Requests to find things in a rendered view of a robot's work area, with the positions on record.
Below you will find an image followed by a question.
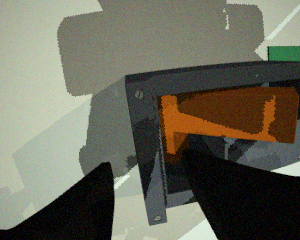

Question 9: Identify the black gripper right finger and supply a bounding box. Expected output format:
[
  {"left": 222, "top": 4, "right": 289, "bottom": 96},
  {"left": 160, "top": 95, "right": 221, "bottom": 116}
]
[{"left": 182, "top": 149, "right": 300, "bottom": 240}]

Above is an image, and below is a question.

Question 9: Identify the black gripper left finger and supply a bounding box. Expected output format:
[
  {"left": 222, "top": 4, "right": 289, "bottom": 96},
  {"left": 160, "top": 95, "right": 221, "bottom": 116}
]
[{"left": 0, "top": 161, "right": 115, "bottom": 240}]

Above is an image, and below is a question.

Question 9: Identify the orange l-shaped part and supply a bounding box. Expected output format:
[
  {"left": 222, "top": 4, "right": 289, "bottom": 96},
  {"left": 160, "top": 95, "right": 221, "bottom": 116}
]
[{"left": 157, "top": 87, "right": 299, "bottom": 164}]

